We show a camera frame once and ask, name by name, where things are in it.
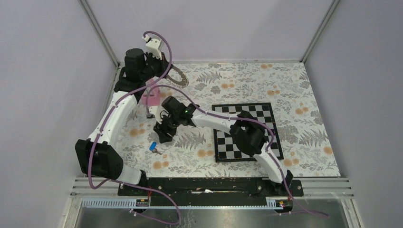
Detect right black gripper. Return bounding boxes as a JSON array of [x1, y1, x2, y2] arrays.
[[154, 114, 181, 145]]

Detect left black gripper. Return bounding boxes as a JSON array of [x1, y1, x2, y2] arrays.
[[140, 50, 173, 81]]

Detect blue headed key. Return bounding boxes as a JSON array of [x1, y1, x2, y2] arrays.
[[149, 142, 162, 155]]

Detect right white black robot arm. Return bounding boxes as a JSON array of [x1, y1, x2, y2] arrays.
[[154, 96, 293, 196]]

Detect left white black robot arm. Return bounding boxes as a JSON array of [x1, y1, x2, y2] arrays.
[[75, 48, 172, 195]]

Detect pink metronome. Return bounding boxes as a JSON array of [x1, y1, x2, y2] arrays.
[[140, 86, 161, 106]]

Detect black white chessboard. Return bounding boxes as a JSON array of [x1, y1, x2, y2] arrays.
[[212, 103, 284, 162]]

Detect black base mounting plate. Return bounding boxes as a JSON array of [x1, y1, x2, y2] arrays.
[[118, 177, 304, 205]]

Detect floral patterned table mat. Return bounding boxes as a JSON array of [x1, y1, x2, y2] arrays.
[[103, 63, 340, 183]]

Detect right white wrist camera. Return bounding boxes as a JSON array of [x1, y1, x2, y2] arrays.
[[146, 105, 161, 122]]

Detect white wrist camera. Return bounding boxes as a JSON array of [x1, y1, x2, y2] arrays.
[[143, 35, 163, 60], [146, 105, 161, 122]]

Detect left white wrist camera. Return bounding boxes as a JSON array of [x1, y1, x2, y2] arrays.
[[143, 35, 163, 60]]

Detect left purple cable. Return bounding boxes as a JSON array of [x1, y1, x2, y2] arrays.
[[87, 30, 182, 226]]

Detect grey slotted cable duct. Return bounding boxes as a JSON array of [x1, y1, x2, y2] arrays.
[[81, 197, 284, 211]]

